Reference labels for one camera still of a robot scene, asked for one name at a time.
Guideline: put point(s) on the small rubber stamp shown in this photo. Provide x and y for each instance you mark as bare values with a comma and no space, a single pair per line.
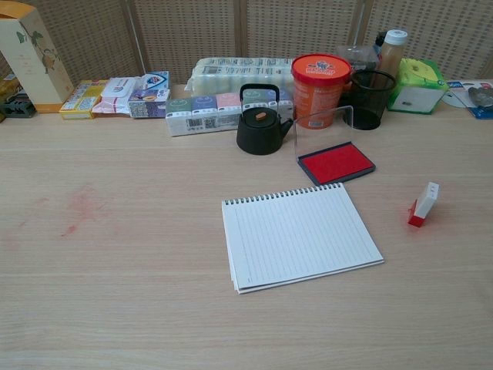
425,202

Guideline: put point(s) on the white spiral notepad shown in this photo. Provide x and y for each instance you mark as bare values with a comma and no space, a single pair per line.
300,239

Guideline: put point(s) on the black teapot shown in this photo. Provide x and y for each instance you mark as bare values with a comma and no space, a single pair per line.
258,135

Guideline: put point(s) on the multicolour pocket tissue pack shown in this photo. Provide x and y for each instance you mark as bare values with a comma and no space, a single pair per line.
200,112

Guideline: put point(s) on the red ink pad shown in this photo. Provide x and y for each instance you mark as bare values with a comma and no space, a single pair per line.
335,163

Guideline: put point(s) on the long white tissue pack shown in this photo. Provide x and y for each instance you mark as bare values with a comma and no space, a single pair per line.
231,73

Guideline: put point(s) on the orange lidded tub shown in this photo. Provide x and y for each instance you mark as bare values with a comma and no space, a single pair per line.
319,88

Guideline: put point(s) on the small purple box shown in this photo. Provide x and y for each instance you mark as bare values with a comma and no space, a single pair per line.
144,104

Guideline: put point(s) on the blue and white pack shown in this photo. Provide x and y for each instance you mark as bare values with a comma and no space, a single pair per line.
156,81

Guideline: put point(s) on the black mesh pen holder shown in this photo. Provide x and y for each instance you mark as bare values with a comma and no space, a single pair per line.
375,112

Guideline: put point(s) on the pink wet wipes pack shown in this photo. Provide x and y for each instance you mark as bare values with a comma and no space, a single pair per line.
115,92

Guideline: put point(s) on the woven folding screen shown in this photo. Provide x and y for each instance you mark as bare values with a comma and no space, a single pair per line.
192,31

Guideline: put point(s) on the yellow box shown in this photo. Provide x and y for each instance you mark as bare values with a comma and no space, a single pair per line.
81,100

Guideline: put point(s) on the brown bottle white cap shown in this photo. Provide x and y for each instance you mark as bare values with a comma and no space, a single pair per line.
391,54

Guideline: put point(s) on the green tissue box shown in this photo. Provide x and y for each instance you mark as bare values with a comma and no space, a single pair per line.
416,85

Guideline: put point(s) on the clear round disc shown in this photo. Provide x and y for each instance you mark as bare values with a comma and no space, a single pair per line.
452,101

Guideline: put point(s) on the dark tape dispenser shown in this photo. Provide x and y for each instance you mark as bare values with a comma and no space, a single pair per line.
17,108

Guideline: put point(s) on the blue blister card clips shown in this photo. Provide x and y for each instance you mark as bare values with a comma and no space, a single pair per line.
479,100

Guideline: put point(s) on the tall cream orange carton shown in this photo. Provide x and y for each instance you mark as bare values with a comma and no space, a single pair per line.
31,61

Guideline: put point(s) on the gold foil packet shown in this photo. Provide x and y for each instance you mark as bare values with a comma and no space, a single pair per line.
7,86

